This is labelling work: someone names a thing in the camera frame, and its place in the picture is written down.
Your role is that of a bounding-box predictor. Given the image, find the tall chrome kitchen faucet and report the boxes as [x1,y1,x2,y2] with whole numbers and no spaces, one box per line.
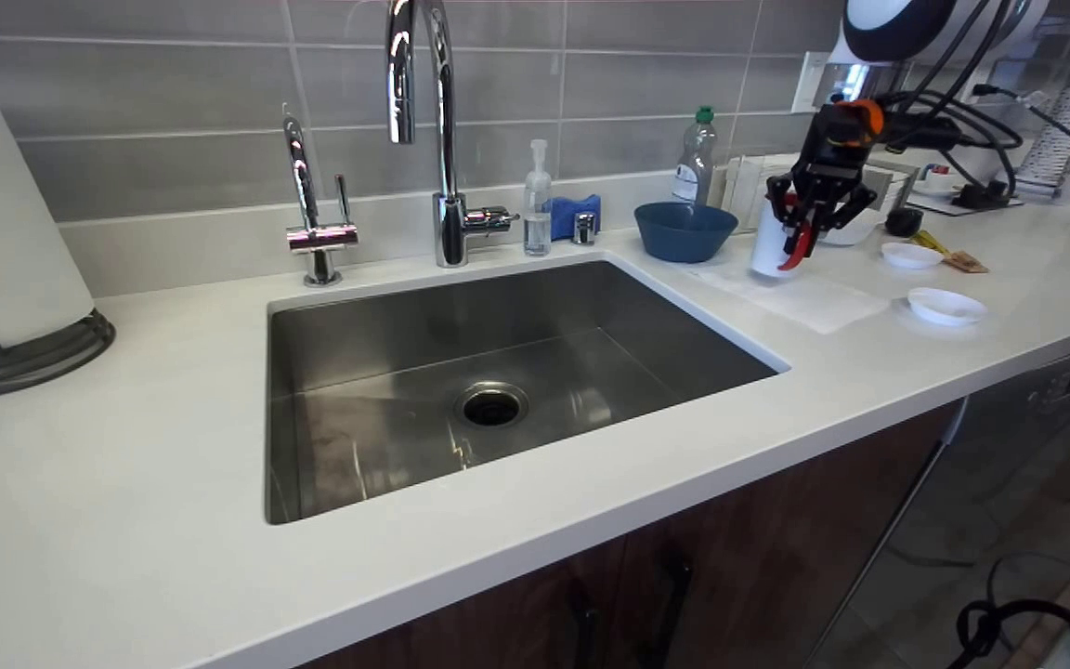
[387,0,514,269]

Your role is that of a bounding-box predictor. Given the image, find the white wall outlet plate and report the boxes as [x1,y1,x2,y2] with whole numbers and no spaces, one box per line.
[791,53,828,110]

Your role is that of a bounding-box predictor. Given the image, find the clear soap dispenser bottle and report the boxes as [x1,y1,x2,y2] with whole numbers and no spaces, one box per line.
[524,136,549,255]

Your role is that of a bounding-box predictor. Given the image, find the small white dish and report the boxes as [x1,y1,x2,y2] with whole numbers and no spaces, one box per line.
[881,243,945,273]

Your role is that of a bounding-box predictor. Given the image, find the blue plastic bowl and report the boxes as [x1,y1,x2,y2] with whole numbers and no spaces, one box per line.
[637,201,739,263]

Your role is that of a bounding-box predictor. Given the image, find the dark wooden cabinet front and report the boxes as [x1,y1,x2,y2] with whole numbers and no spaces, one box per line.
[305,402,960,669]

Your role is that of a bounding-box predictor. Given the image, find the large white bowl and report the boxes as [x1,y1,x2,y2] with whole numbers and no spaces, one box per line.
[822,210,886,249]

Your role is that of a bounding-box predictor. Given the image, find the white saucer near edge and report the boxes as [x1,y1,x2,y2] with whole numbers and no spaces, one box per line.
[907,286,985,326]

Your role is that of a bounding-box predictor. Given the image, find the stainless steel sink basin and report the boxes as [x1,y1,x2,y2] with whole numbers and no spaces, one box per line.
[264,259,775,524]

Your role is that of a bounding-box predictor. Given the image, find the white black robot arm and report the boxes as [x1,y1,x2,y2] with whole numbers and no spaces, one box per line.
[765,0,1049,244]

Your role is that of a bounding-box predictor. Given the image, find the dishwasher front panel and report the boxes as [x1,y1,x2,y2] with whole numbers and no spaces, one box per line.
[809,361,1070,669]

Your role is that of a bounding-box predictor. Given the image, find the white cutting mat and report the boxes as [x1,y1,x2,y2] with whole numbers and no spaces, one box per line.
[704,269,890,333]

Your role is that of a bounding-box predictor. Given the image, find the green cap dish soap bottle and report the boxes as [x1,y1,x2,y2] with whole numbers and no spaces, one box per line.
[672,105,716,203]

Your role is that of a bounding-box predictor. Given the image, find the small chrome water tap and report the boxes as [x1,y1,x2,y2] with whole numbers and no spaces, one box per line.
[282,115,358,286]

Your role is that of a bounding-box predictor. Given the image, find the black paper towel holder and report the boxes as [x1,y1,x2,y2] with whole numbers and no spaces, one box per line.
[0,255,114,395]

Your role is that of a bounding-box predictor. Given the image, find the blue sponge holder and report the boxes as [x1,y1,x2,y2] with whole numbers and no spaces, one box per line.
[549,195,601,244]

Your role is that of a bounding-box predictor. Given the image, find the white mug red interior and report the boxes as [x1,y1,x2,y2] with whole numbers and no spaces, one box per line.
[751,210,817,278]

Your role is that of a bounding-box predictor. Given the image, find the black cable on floor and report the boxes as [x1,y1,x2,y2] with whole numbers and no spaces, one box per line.
[953,555,1070,669]

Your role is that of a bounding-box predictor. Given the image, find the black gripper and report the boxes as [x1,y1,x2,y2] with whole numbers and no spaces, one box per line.
[765,102,886,237]

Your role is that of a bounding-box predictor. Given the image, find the wooden handle brush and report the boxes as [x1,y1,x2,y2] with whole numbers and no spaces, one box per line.
[915,231,990,274]

